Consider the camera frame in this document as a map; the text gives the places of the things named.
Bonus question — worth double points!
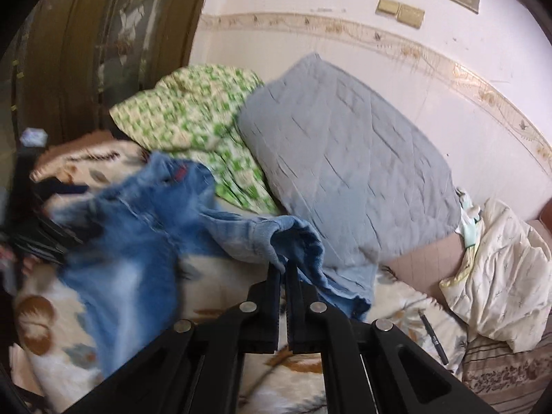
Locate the striped floral mattress cover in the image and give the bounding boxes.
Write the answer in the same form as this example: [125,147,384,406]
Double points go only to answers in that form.
[462,323,551,413]

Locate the pink pillow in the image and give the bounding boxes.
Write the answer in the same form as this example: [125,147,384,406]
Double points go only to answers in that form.
[384,233,464,307]

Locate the black pen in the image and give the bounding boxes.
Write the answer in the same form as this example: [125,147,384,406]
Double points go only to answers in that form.
[418,310,449,366]

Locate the cream floral crumpled sheet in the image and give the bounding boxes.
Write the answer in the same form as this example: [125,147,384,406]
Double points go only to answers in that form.
[440,198,551,353]

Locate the cream leaf pattern blanket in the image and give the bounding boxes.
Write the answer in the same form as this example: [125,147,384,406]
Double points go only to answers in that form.
[11,131,467,413]

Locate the dark wooden headboard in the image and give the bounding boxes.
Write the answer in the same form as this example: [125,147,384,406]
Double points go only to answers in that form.
[1,0,204,150]

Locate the brass wall switch plate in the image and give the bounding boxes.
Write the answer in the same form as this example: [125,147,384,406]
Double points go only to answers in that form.
[376,0,401,17]

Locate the green patterned cloth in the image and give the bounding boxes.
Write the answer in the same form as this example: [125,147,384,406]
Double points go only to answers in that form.
[109,65,279,214]

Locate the blue denim jeans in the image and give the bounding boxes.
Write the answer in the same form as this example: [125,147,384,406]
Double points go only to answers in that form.
[52,152,372,376]

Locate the grey quilted pillow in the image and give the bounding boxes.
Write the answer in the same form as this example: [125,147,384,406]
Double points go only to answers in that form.
[238,54,460,268]

